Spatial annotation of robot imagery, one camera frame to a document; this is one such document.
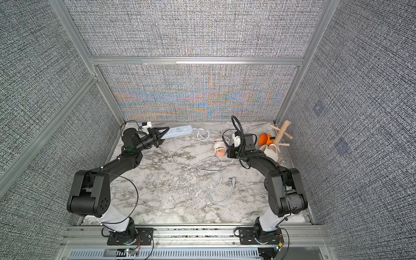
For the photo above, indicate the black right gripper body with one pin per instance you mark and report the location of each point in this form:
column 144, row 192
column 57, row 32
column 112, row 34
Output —
column 232, row 151

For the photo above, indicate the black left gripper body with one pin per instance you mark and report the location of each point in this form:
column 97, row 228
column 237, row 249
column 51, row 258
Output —
column 154, row 136

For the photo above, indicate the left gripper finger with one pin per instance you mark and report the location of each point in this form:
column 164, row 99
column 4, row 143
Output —
column 159, row 129
column 159, row 137

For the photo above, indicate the light blue power strip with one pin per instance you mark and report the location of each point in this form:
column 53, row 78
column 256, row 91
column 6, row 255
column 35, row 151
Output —
column 219, row 147

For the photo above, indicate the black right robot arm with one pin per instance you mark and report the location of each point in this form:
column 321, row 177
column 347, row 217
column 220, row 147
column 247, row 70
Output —
column 286, row 192

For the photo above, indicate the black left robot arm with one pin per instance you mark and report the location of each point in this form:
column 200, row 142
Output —
column 90, row 193

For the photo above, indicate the orange mug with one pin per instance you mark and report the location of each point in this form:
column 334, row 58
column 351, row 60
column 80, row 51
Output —
column 266, row 139

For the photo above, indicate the white mug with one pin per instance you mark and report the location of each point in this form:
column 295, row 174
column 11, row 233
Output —
column 272, row 151

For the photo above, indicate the wooden mug tree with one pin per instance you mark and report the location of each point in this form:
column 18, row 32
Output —
column 280, row 133

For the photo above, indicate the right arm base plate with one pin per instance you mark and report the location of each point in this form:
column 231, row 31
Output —
column 256, row 236

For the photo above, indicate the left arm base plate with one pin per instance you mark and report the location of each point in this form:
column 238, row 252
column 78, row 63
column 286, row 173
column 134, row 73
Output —
column 141, row 235

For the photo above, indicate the aluminium front rail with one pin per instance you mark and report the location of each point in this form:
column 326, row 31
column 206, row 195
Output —
column 199, row 242

